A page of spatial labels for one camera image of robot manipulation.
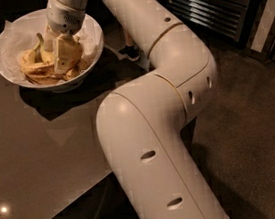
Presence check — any spotted banana far left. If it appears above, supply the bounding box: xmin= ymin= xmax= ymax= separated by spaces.
xmin=19 ymin=42 xmax=40 ymax=67

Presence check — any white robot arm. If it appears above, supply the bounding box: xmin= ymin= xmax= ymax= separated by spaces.
xmin=46 ymin=0 xmax=230 ymax=219

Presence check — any black sneaker of person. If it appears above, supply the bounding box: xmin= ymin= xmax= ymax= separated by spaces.
xmin=119 ymin=45 xmax=141 ymax=63

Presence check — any white ceramic bowl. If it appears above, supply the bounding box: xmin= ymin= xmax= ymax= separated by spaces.
xmin=0 ymin=2 xmax=111 ymax=101

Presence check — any white paper bowl liner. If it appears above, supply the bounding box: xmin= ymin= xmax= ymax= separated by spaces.
xmin=0 ymin=8 xmax=109 ymax=87

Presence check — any large curved yellow banana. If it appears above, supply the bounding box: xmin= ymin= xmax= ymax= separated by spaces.
xmin=17 ymin=34 xmax=87 ymax=80

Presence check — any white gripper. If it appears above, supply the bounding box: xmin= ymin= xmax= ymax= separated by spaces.
xmin=43 ymin=0 xmax=86 ymax=74

